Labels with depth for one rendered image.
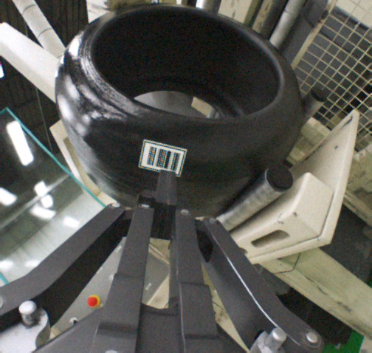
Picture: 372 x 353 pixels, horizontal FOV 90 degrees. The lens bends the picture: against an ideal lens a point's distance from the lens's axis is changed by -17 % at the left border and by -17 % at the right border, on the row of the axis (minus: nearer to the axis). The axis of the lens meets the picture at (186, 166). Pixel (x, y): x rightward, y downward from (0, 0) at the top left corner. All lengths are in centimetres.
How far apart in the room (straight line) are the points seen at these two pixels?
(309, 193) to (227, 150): 14
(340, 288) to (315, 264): 13
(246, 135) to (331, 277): 64
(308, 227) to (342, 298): 58
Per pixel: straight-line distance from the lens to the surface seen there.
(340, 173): 44
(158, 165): 31
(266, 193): 36
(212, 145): 32
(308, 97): 56
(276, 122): 40
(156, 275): 101
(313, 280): 81
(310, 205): 36
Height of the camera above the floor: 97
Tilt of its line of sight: 9 degrees up
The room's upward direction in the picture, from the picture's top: 53 degrees counter-clockwise
